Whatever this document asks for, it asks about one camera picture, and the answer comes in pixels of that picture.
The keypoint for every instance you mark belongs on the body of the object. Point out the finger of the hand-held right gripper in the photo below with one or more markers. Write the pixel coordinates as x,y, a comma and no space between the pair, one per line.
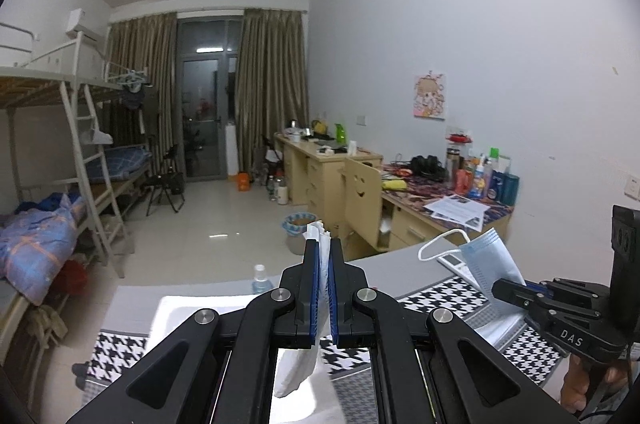
520,299
580,290

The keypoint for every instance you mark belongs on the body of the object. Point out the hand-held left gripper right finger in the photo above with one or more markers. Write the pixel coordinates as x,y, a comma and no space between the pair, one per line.
334,289

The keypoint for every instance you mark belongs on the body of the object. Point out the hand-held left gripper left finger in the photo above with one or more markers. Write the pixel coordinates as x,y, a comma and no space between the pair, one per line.
312,284

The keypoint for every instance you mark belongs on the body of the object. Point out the blue face mask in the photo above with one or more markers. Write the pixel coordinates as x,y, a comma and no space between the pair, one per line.
490,259

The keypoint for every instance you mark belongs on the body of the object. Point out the white soft cloth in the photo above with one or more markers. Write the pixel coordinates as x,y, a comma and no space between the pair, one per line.
300,369

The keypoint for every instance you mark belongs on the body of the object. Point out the yellow soft toy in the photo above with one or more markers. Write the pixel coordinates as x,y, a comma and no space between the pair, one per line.
395,184

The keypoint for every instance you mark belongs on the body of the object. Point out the person's right hand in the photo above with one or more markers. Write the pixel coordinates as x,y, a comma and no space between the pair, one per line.
575,381

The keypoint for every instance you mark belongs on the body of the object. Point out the clear water bottle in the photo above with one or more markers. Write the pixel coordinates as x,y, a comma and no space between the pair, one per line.
261,284

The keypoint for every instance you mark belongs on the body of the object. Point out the blue trash bin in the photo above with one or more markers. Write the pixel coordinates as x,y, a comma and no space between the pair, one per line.
295,234

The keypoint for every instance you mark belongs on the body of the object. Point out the houndstooth blanket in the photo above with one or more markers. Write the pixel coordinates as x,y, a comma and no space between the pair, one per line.
445,299

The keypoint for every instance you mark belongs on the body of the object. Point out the white remote control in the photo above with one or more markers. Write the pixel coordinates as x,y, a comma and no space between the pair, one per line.
452,261

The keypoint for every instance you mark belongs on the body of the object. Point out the white thermos jug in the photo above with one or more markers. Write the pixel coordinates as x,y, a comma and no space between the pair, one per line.
283,195

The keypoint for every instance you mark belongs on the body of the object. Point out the wooden chair with smiley cutout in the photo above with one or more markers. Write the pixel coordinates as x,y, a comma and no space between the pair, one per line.
360,194

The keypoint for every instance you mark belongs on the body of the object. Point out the wooden desk with patterned cover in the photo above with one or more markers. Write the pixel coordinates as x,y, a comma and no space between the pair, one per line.
415,224

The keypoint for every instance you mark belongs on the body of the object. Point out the blue toiletry can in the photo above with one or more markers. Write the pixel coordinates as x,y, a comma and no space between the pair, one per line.
511,191

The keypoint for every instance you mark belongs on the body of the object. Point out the printed paper sheets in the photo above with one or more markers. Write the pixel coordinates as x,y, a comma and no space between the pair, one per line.
457,209

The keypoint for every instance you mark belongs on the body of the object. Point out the wooden desk with drawers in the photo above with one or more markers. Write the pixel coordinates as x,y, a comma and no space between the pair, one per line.
325,174

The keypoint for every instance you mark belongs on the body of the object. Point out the blue toiletry bottle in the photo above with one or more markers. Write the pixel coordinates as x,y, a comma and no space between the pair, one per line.
497,189

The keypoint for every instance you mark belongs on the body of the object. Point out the orange jug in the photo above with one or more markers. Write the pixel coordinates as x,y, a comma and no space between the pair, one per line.
243,184

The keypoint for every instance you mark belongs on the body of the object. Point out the white squeeze bottle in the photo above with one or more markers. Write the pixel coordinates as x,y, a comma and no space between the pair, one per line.
481,179

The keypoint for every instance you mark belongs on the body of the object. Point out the orange pouch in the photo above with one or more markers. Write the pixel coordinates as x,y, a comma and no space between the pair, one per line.
463,184

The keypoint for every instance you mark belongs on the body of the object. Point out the white cup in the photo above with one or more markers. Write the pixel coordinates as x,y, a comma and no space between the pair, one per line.
353,147

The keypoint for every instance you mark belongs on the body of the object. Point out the green-capped bottle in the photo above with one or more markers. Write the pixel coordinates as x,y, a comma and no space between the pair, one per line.
494,158

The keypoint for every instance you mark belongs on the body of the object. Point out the steel thermos flask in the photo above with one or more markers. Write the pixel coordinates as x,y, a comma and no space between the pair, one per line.
452,166

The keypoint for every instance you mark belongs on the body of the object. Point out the black headphones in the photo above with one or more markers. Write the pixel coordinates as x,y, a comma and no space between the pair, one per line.
425,166

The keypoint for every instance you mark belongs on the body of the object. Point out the green spray bottle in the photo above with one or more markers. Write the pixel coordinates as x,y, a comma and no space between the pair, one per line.
341,133

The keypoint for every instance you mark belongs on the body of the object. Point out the white narrow cabinet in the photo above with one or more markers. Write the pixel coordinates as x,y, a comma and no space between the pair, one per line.
232,151

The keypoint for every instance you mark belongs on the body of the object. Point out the yellow bag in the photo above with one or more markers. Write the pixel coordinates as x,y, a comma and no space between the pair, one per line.
320,126

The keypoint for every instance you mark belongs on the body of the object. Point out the clear jar with red lid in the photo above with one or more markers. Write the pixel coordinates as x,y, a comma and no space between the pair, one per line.
460,143

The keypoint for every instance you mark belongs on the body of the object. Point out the black folding chair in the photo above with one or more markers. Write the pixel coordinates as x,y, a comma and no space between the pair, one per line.
167,184

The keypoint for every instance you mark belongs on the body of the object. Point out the brown curtain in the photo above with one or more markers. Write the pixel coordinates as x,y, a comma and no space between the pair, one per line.
270,93
145,93

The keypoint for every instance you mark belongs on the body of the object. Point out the glass balcony door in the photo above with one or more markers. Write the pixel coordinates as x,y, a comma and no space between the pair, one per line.
205,103

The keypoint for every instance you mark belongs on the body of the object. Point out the dark blue plaid bedding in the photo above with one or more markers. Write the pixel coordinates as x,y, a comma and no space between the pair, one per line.
122,161

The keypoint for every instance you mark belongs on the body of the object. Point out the red bag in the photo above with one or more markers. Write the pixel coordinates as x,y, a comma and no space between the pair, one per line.
70,279

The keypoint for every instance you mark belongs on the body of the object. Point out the white bunk bed ladder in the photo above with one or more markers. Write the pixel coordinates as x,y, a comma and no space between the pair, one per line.
95,163

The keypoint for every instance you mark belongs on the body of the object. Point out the hanging dark clothes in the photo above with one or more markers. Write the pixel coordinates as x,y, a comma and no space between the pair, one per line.
134,96

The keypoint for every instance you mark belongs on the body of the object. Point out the beige cloth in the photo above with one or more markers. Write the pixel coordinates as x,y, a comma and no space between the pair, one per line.
47,324

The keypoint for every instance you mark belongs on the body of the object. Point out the blue and orange plaid quilt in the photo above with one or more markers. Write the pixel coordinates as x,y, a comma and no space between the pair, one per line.
35,244

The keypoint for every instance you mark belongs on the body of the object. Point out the white air conditioner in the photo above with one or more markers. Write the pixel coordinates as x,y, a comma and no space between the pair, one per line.
82,23

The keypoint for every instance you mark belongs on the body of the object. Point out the white wall switch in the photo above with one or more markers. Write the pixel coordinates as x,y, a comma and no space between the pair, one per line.
633,188

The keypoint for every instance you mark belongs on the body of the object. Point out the white wall outlet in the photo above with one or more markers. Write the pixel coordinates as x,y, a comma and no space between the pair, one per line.
361,120

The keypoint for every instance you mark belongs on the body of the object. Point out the wall poster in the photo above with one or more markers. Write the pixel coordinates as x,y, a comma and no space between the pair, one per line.
430,96

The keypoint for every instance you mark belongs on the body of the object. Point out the white bunk bed frame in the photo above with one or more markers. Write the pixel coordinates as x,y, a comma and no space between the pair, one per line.
30,81

